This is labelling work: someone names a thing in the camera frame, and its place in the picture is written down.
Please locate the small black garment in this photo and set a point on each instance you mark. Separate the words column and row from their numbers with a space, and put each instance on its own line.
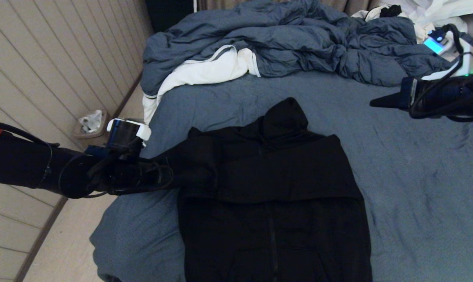
column 391, row 11

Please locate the white clothes pile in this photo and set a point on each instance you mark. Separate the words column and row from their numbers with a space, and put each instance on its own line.
column 407, row 6

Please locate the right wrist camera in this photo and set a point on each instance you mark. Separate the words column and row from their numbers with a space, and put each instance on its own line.
column 452, row 51

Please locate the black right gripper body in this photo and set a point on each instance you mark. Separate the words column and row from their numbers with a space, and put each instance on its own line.
column 440, row 98

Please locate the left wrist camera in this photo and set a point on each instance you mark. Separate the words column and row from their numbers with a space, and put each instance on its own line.
column 123, row 135

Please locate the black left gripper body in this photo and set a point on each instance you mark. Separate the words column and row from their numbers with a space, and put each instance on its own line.
column 134, row 174

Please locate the rumpled blue duvet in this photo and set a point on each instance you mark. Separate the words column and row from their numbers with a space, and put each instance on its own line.
column 299, row 39

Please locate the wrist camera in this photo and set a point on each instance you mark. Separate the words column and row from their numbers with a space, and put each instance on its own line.
column 123, row 135
column 452, row 51

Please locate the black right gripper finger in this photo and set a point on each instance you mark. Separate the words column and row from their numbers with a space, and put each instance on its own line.
column 393, row 105
column 393, row 99

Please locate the black furniture piece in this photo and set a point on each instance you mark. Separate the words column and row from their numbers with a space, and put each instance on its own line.
column 170, row 11

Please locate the beige curtain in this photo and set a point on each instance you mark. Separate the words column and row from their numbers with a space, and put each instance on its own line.
column 350, row 6

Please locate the black zip hoodie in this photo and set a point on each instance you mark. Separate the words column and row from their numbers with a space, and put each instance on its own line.
column 260, row 196

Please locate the blue bed sheet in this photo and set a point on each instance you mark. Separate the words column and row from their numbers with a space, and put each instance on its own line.
column 416, row 196

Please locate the cream garment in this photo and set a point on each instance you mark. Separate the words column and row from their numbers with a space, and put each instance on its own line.
column 421, row 33

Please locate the white plastic bin liner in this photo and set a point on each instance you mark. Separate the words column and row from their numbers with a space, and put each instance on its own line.
column 91, row 122

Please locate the brown trash bin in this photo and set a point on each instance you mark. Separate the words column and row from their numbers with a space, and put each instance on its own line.
column 97, row 135

